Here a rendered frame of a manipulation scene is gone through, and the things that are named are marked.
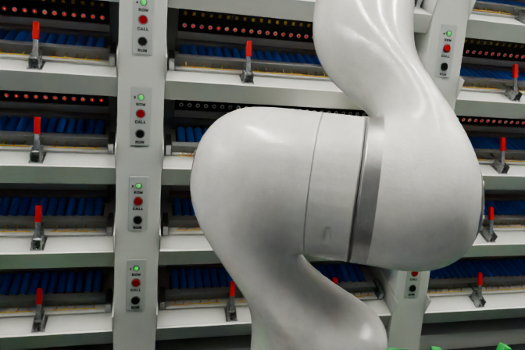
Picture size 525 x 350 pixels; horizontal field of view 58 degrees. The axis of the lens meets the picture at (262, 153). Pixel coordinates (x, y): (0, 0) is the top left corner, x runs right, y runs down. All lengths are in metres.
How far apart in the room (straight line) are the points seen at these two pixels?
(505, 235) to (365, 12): 1.12
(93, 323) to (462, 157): 0.99
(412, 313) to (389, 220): 1.04
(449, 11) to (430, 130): 0.88
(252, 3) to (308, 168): 0.74
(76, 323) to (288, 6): 0.86
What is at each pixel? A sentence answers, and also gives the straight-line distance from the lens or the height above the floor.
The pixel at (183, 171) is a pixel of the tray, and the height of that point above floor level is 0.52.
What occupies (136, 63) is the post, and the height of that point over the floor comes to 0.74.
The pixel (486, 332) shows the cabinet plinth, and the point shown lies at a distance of 1.60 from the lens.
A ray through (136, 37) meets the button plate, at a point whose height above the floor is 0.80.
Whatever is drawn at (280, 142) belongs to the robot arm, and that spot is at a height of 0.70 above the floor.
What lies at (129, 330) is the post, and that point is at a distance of 1.19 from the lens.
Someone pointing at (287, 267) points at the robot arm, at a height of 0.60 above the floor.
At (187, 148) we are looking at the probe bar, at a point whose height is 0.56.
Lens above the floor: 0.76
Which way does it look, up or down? 10 degrees down
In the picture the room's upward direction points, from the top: 4 degrees clockwise
